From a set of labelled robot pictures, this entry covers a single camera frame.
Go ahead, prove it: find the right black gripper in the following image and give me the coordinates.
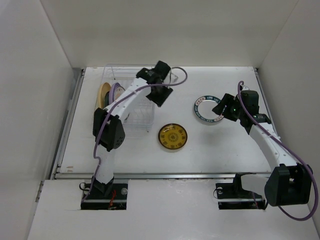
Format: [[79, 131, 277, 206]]
[[211, 93, 245, 122]]

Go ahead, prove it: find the purple plastic plate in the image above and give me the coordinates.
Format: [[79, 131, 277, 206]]
[[108, 82, 120, 104]]

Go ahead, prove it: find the yellow plastic plate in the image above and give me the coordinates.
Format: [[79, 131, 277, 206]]
[[95, 82, 111, 109]]

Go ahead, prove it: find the amber yellow patterned plate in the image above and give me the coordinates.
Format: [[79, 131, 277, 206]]
[[157, 123, 188, 151]]

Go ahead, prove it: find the white plate orange sunburst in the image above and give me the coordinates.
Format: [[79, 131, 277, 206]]
[[113, 84, 125, 101]]

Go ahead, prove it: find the teal blue floral plate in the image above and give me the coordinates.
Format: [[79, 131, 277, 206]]
[[103, 91, 110, 108]]

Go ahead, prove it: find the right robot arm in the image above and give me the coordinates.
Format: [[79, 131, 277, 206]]
[[212, 90, 312, 207]]

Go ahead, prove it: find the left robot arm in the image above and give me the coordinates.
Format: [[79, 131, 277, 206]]
[[89, 61, 173, 199]]

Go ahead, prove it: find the white wire dish rack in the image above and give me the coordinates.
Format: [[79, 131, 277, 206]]
[[101, 63, 155, 132]]

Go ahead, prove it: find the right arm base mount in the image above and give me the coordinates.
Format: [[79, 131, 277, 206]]
[[213, 182, 268, 210]]

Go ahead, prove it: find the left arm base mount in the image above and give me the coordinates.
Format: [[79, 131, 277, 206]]
[[79, 180, 129, 211]]

